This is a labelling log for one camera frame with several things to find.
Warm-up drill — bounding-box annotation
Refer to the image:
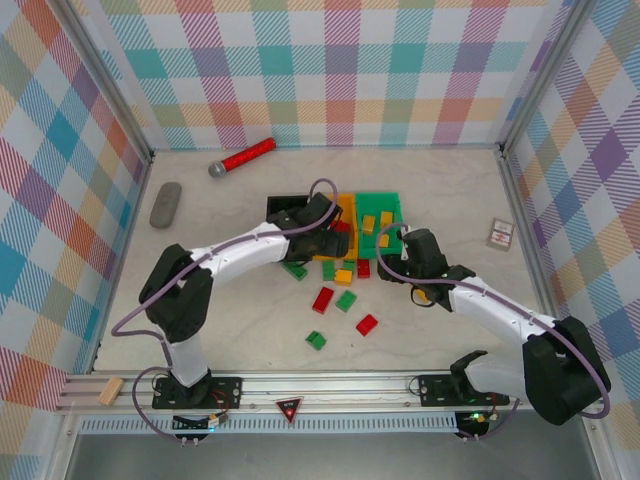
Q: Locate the yellow plastic bin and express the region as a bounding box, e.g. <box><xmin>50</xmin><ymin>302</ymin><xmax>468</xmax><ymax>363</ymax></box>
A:
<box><xmin>312</xmin><ymin>192</ymin><xmax>362</xmax><ymax>262</ymax></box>

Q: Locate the black plastic bin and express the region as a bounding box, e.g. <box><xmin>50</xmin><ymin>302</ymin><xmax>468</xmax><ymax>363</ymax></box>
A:
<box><xmin>266</xmin><ymin>193</ymin><xmax>314</xmax><ymax>231</ymax></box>

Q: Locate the green plastic bin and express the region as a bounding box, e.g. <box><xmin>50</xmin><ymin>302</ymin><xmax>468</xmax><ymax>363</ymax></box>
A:
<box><xmin>353</xmin><ymin>190</ymin><xmax>407</xmax><ymax>260</ymax></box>

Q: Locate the small card box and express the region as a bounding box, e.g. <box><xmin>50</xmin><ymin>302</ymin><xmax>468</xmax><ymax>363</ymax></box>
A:
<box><xmin>487</xmin><ymin>217</ymin><xmax>517</xmax><ymax>252</ymax></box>

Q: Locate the red toy microphone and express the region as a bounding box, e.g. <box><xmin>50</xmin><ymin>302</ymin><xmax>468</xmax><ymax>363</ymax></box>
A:
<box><xmin>207</xmin><ymin>137</ymin><xmax>278</xmax><ymax>179</ymax></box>

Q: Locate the grey oval stone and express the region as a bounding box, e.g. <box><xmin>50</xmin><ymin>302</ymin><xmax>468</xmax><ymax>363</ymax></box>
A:
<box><xmin>148</xmin><ymin>181</ymin><xmax>183</xmax><ymax>230</ymax></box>

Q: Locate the red black triangle sign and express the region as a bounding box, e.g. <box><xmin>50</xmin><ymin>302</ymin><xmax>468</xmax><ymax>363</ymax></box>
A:
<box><xmin>274</xmin><ymin>395</ymin><xmax>306</xmax><ymax>424</ymax></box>

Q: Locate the small wooden block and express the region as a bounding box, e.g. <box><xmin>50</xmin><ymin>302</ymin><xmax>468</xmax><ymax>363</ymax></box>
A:
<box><xmin>97</xmin><ymin>377</ymin><xmax>125</xmax><ymax>406</ymax></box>

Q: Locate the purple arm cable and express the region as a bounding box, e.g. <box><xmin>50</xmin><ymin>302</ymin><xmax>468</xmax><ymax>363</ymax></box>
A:
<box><xmin>375</xmin><ymin>222</ymin><xmax>612</xmax><ymax>419</ymax></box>
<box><xmin>110</xmin><ymin>177</ymin><xmax>341</xmax><ymax>371</ymax></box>

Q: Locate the aluminium side rail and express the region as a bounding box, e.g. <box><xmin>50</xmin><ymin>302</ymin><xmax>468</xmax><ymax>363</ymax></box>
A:
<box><xmin>87</xmin><ymin>149</ymin><xmax>156</xmax><ymax>376</ymax></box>
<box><xmin>492</xmin><ymin>144</ymin><xmax>564</xmax><ymax>321</ymax></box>

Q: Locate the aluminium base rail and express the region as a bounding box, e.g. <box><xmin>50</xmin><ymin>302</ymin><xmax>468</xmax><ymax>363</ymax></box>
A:
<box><xmin>53</xmin><ymin>370</ymin><xmax>604</xmax><ymax>415</ymax></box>

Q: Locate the white slotted cable duct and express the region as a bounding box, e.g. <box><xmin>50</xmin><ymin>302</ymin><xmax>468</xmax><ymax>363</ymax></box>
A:
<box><xmin>78</xmin><ymin>413</ymin><xmax>460</xmax><ymax>436</ymax></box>

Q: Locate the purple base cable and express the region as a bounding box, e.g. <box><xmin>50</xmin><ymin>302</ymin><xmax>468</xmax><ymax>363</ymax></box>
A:
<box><xmin>462</xmin><ymin>397</ymin><xmax>521</xmax><ymax>444</ymax></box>
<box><xmin>132</xmin><ymin>366</ymin><xmax>201</xmax><ymax>446</ymax></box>

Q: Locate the grey metal base plate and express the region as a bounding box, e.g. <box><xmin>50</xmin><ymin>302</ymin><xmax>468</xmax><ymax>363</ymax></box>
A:
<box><xmin>64</xmin><ymin>432</ymin><xmax>601</xmax><ymax>480</ymax></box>

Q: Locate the aluminium corner post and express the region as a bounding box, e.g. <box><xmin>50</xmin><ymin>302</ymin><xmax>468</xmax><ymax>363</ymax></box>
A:
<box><xmin>57</xmin><ymin>0</ymin><xmax>154</xmax><ymax>161</ymax></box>
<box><xmin>497</xmin><ymin>0</ymin><xmax>604</xmax><ymax>156</ymax></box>

